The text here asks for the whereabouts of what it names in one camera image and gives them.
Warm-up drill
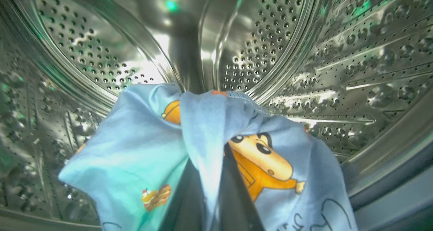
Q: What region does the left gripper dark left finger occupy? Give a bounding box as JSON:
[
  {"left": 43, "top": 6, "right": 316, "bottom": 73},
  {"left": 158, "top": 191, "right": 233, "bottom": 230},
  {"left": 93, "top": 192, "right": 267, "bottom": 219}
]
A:
[{"left": 159, "top": 157, "right": 207, "bottom": 231}]

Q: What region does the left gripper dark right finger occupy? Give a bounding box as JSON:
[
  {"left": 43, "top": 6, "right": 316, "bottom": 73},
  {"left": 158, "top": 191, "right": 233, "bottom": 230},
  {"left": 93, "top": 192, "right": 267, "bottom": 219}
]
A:
[{"left": 216, "top": 145, "right": 266, "bottom": 231}]

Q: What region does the blue cartoon print garment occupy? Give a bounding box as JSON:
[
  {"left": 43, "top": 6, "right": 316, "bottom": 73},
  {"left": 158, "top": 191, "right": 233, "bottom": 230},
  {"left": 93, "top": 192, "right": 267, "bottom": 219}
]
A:
[{"left": 58, "top": 83, "right": 358, "bottom": 231}]

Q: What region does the white front-loading washing machine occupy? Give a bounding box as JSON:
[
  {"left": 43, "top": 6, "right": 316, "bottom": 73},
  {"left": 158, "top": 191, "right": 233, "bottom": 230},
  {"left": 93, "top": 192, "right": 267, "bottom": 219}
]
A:
[{"left": 0, "top": 0, "right": 433, "bottom": 231}]

